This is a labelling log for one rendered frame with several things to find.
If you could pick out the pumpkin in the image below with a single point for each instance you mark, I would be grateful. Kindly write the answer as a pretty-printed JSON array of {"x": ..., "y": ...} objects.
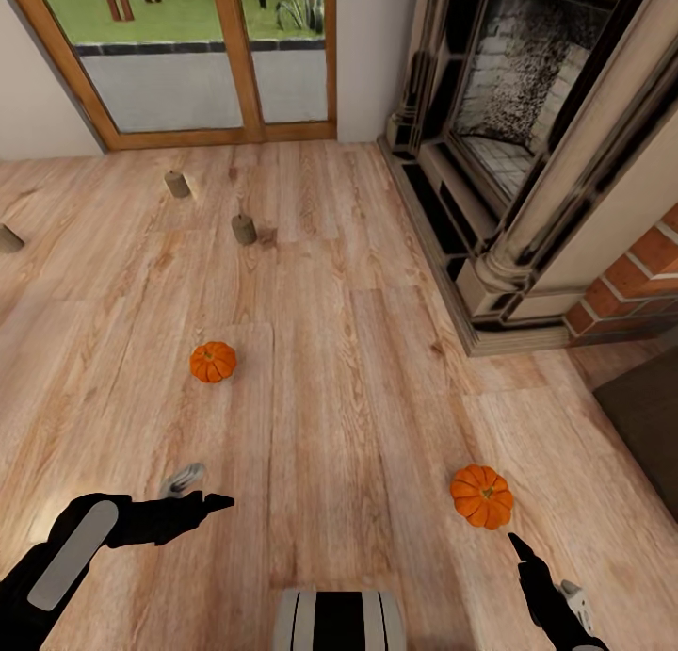
[
  {"x": 213, "y": 362},
  {"x": 482, "y": 496}
]

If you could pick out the robot trunk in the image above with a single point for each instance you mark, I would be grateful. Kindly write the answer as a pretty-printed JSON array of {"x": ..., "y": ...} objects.
[{"x": 339, "y": 621}]

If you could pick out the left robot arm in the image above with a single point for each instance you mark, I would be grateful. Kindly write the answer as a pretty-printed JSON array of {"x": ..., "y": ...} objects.
[{"x": 40, "y": 586}]

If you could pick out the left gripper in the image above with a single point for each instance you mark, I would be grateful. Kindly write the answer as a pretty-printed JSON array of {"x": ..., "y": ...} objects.
[{"x": 172, "y": 517}]

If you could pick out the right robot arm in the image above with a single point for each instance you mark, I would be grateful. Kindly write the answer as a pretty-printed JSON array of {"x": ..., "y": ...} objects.
[{"x": 561, "y": 610}]

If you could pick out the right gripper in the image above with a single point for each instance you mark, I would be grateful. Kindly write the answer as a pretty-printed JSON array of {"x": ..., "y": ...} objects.
[{"x": 542, "y": 598}]

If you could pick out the wood fireplace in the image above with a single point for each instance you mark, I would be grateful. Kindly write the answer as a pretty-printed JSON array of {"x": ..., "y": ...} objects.
[{"x": 535, "y": 142}]

